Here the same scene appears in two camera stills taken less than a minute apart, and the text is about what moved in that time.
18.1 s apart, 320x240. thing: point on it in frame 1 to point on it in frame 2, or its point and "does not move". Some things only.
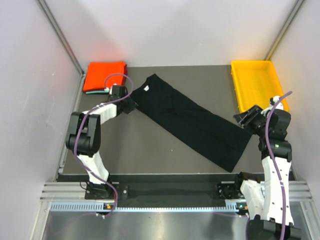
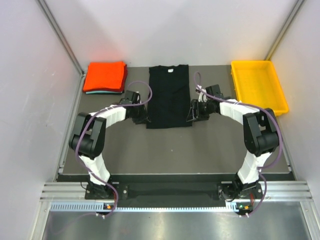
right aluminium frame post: (299, 3) does not move
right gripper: (253, 113) to (194, 106)
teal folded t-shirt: (103, 92) does not move
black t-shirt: (217, 137) to (169, 99)
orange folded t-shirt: (97, 72) does not move
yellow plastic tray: (255, 82) does not move
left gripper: (132, 105) to (143, 117)
